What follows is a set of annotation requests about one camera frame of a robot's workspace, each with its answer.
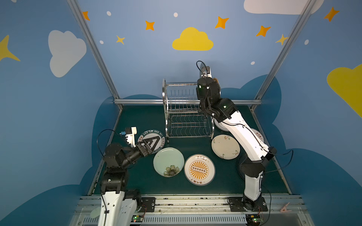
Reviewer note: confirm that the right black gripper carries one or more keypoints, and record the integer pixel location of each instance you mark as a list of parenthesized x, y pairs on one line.
[(205, 82)]

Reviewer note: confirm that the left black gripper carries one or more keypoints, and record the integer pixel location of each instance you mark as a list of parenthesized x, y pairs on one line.
[(142, 149)]

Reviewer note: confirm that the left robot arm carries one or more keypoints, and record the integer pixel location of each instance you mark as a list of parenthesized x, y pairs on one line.
[(118, 205)]

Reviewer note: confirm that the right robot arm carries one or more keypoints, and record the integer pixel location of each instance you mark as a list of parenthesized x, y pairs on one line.
[(258, 153)]

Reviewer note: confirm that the stainless steel dish rack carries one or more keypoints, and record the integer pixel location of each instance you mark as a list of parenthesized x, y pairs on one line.
[(183, 116)]

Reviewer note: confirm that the white plate dark lettered rim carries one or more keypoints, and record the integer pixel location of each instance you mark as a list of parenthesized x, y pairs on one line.
[(154, 132)]

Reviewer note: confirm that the light green flower plate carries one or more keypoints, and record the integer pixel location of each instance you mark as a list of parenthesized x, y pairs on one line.
[(168, 162)]

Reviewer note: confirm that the white plate grey emblem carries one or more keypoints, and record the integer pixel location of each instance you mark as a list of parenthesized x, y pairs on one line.
[(220, 126)]

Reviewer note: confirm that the cream floral plate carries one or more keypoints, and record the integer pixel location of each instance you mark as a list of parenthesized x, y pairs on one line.
[(225, 147)]

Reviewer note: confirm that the orange sunburst plate front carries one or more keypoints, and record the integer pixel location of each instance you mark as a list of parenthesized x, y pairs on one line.
[(199, 170)]

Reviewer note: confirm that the orange sunburst plate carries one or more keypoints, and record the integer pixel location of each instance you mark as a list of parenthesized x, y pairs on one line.
[(199, 170), (258, 135)]

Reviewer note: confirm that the orange sunburst plate right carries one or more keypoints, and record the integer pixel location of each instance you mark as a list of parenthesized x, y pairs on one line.
[(258, 135)]

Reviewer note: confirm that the dark navy plate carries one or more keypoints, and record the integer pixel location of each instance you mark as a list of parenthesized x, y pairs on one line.
[(240, 161)]

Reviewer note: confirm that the left controller board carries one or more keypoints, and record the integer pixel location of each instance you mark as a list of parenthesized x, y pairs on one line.
[(135, 218)]

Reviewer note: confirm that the controller board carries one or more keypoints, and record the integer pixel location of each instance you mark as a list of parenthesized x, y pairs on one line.
[(253, 220), (135, 218)]

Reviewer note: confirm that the pale green round disc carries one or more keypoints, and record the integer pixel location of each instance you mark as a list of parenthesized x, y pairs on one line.
[(95, 213)]

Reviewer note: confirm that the right controller board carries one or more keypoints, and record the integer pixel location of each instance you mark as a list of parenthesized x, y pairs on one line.
[(253, 220)]

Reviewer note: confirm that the pink clothes peg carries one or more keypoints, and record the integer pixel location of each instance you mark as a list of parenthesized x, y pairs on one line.
[(285, 209)]

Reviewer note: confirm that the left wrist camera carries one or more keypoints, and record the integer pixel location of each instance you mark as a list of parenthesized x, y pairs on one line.
[(129, 135)]

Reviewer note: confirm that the right aluminium frame post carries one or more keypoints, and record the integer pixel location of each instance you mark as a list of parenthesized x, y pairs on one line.
[(296, 30)]

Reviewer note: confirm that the aluminium frame post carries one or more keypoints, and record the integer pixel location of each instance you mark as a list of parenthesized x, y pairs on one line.
[(78, 14), (296, 30)]

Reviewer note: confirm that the rear aluminium frame bar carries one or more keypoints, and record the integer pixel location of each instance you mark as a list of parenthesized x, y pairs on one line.
[(141, 101)]

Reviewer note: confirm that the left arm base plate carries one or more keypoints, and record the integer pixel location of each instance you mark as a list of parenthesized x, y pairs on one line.
[(146, 204)]

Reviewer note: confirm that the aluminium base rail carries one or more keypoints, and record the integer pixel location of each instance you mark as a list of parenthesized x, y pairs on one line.
[(203, 210)]

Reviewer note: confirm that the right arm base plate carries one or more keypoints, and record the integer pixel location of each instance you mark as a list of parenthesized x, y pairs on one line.
[(244, 204)]

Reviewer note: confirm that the left aluminium frame post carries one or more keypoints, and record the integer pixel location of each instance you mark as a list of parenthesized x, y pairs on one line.
[(78, 14)]

